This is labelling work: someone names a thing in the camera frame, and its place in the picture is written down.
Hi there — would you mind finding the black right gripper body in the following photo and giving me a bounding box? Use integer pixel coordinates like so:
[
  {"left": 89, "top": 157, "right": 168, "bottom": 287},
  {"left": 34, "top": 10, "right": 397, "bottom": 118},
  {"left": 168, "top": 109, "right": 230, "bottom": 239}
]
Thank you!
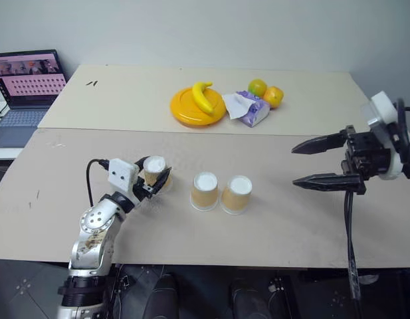
[{"left": 340, "top": 125, "right": 392, "bottom": 181}]

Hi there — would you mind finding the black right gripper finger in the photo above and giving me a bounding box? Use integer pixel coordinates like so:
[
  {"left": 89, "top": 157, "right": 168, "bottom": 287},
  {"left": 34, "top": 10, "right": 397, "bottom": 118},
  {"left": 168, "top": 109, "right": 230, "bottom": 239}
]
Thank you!
[
  {"left": 291, "top": 130, "right": 349, "bottom": 156},
  {"left": 292, "top": 172, "right": 367, "bottom": 196}
]

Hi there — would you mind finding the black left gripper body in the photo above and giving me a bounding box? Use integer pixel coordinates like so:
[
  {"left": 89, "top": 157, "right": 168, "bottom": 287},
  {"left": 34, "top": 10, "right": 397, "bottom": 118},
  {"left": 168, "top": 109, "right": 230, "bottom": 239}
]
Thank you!
[{"left": 134, "top": 176, "right": 159, "bottom": 201}]

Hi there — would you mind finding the orange paper cup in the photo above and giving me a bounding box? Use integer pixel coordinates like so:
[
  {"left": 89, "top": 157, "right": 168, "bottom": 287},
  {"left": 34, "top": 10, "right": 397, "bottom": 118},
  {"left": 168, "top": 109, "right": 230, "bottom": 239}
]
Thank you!
[
  {"left": 219, "top": 175, "right": 253, "bottom": 215},
  {"left": 142, "top": 155, "right": 174, "bottom": 194},
  {"left": 189, "top": 171, "right": 220, "bottom": 212}
]

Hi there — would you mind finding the orange round fruit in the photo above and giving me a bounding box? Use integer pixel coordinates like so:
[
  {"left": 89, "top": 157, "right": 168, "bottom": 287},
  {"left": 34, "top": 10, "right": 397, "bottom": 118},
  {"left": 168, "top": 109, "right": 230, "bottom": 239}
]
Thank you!
[{"left": 263, "top": 86, "right": 286, "bottom": 110}]

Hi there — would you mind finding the yellow plastic plate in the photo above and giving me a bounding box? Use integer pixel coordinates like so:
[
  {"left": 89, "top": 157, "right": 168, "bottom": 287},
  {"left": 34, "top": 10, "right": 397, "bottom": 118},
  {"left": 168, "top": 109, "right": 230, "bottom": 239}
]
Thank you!
[{"left": 169, "top": 86, "right": 227, "bottom": 128}]

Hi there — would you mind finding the purple tissue pack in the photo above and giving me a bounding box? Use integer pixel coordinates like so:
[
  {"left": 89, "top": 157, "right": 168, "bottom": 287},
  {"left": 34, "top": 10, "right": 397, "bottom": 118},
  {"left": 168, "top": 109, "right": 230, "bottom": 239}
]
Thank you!
[{"left": 221, "top": 90, "right": 272, "bottom": 129}]

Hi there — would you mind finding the green yellow round fruit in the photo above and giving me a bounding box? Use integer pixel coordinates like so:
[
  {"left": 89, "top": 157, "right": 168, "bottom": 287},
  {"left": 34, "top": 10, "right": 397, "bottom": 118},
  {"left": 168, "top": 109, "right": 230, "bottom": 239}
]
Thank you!
[{"left": 247, "top": 78, "right": 268, "bottom": 98}]

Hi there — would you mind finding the yellow banana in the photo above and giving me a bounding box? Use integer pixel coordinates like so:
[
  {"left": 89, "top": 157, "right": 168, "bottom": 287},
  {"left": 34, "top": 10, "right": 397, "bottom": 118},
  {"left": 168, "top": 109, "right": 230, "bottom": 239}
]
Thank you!
[{"left": 191, "top": 81, "right": 215, "bottom": 115}]

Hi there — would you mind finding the black rounded shape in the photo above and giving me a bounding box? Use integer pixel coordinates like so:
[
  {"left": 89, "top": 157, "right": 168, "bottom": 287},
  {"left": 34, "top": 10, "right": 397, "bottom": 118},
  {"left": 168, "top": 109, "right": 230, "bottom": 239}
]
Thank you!
[{"left": 150, "top": 272, "right": 179, "bottom": 319}]

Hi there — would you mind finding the open laptop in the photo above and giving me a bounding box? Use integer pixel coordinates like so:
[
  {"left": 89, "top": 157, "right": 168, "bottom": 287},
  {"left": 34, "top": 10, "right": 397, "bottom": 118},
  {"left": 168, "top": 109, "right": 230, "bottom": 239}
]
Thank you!
[{"left": 0, "top": 49, "right": 68, "bottom": 149}]

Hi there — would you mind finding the white side desk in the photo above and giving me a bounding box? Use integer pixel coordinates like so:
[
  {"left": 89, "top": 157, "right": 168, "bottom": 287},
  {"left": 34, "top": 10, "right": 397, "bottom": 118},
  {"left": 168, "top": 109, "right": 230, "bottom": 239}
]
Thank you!
[{"left": 0, "top": 146, "right": 25, "bottom": 161}]

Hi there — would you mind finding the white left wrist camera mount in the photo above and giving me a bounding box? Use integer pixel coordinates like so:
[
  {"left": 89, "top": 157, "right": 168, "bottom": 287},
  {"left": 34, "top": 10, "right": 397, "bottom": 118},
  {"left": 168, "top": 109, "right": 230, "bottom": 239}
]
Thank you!
[{"left": 107, "top": 158, "right": 142, "bottom": 205}]

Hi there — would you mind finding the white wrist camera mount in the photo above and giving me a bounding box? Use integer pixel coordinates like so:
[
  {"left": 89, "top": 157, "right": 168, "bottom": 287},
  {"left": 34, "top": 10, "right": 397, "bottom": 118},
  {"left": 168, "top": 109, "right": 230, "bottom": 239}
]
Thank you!
[
  {"left": 361, "top": 90, "right": 405, "bottom": 181},
  {"left": 107, "top": 158, "right": 142, "bottom": 205}
]

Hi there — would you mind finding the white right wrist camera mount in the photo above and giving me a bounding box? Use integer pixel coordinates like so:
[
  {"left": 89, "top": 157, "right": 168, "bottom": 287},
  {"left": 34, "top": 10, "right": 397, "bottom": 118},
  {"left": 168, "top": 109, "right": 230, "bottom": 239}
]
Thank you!
[{"left": 361, "top": 90, "right": 405, "bottom": 181}]

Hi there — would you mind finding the black right arm cable loop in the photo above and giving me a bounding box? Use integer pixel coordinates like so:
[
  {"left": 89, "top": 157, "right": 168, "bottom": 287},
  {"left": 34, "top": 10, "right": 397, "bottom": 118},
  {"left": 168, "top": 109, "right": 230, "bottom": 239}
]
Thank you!
[{"left": 393, "top": 97, "right": 410, "bottom": 164}]

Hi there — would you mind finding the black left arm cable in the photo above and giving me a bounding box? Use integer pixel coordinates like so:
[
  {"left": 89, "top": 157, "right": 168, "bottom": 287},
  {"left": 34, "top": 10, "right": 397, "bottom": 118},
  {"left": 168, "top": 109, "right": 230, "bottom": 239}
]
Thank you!
[{"left": 86, "top": 158, "right": 110, "bottom": 207}]

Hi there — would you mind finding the black hanging right gripper cable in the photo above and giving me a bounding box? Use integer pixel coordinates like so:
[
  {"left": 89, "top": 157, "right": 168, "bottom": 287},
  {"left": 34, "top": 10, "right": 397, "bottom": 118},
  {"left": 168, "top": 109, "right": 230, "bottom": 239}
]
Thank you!
[{"left": 343, "top": 189, "right": 363, "bottom": 319}]

